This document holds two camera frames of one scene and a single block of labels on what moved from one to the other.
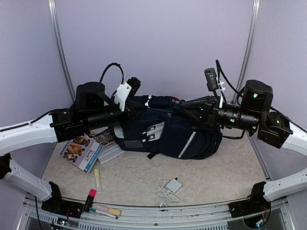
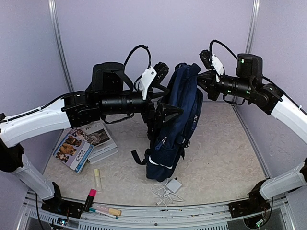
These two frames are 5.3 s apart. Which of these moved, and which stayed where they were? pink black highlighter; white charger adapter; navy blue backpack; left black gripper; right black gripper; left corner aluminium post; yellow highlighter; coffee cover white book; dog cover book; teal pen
Moved: left black gripper; navy blue backpack; coffee cover white book; dog cover book; right black gripper
Stayed: yellow highlighter; white charger adapter; left corner aluminium post; teal pen; pink black highlighter
